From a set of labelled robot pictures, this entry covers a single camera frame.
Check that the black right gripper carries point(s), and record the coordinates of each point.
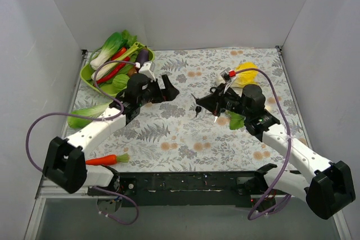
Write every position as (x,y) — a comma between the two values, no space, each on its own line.
(220,102)

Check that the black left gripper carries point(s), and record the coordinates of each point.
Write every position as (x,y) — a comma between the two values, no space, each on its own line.
(161,90)

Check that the black headed key bunch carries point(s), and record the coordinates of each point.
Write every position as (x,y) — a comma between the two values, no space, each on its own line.
(198,109)

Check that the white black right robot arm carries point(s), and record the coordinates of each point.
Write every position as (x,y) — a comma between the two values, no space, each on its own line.
(326,186)

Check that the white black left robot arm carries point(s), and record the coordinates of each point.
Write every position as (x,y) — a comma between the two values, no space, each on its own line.
(65,163)

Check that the black padlock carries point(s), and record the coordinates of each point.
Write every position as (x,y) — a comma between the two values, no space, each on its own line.
(216,90)

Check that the white radish toy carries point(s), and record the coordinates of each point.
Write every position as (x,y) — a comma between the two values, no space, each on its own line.
(237,121)

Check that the brown kiwi toy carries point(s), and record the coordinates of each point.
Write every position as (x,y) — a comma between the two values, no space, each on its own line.
(132,71)

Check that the floral patterned table mat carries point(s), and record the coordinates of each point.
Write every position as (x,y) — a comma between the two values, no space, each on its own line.
(171,136)

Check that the yellow napa cabbage toy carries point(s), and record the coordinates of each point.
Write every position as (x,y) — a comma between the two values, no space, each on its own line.
(244,78)

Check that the purple eggplant toy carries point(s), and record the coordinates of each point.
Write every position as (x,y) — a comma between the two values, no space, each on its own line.
(142,57)

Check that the green round cabbage toy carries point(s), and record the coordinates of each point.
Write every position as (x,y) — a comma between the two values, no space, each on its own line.
(120,82)

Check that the red chili pepper toy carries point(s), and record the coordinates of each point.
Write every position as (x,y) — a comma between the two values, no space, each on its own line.
(115,70)

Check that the green bok choy toy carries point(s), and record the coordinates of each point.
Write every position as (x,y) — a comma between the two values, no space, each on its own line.
(114,43)

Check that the orange carrot toy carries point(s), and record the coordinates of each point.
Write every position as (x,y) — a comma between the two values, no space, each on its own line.
(109,160)

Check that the green napa cabbage toy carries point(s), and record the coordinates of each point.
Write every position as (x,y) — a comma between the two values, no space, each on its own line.
(82,117)

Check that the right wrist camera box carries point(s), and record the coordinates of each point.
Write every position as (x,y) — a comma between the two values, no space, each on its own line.
(228,74)

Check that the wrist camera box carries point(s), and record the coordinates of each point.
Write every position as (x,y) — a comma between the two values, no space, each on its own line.
(228,74)
(147,68)

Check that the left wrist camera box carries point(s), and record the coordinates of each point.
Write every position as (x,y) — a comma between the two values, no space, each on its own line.
(147,68)

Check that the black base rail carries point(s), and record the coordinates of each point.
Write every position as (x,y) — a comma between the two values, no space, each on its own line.
(236,188)

